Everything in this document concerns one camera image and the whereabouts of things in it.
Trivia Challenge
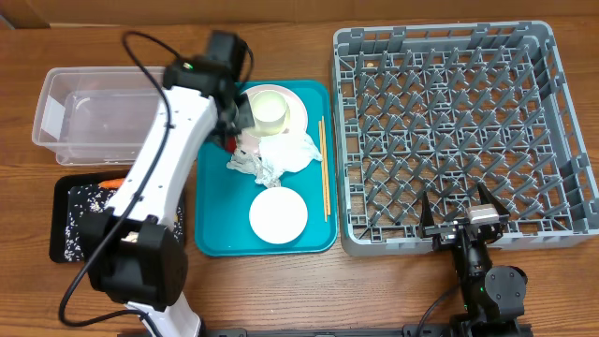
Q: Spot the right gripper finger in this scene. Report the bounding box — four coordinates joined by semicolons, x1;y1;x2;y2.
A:
419;192;435;228
476;183;510;216

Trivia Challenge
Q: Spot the white napkin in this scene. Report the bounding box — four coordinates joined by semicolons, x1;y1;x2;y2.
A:
258;133;323;177

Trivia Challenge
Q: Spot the orange carrot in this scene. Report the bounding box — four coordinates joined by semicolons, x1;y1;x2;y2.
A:
98;178;124;189

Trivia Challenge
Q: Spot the food scraps pile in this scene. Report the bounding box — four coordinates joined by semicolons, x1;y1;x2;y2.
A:
63;183;184;262

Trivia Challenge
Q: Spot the red snack wrapper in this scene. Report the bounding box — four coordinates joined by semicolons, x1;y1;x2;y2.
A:
225;137;237;154

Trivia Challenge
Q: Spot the foil wrapper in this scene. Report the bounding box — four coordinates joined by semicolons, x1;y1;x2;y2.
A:
226;147;284;188

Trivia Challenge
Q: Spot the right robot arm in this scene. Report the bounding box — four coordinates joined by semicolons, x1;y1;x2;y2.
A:
416;183;533;337

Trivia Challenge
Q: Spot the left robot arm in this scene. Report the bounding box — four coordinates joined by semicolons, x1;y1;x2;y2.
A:
72;56;253;336

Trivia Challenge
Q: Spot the large white plate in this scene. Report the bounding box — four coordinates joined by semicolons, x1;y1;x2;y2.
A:
237;84;308;154

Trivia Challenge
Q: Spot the white cup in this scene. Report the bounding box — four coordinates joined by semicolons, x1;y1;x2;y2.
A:
250;90;289;137

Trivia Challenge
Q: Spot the wooden chopstick left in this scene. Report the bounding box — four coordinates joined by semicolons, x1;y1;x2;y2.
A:
318;119;328;223

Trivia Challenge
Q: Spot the wooden chopstick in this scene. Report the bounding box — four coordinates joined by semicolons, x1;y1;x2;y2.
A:
320;116;331;217
318;119;328;223

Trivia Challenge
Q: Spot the teal plastic tray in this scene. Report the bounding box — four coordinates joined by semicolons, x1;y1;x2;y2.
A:
195;80;338;256

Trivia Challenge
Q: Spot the wooden chopstick right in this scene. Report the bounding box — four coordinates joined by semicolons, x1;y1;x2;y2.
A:
320;116;331;217

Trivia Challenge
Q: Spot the grey dish rack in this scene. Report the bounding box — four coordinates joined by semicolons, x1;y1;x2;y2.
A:
331;21;598;256

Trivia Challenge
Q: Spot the clear plastic bin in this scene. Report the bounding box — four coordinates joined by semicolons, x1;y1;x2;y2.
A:
31;66;202;167

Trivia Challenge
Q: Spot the black plastic tray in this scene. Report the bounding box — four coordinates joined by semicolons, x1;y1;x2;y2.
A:
49;170;187;264

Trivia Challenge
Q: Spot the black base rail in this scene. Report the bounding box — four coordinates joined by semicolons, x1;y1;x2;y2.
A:
200;324;533;337

